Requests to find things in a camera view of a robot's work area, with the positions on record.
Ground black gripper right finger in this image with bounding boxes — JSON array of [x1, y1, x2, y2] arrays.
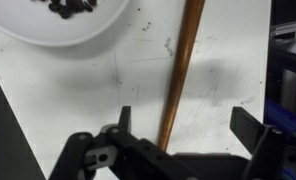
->
[[230, 107, 286, 180]]

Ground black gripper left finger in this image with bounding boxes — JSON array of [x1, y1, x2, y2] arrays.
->
[[49, 106, 202, 180]]

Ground brown wooden spoon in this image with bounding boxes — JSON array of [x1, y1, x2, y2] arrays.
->
[[158, 0, 206, 151]]

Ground dark beans in bowl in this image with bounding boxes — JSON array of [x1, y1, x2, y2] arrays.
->
[[32, 0, 98, 19]]

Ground white bowl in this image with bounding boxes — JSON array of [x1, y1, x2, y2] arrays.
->
[[0, 0, 130, 47]]

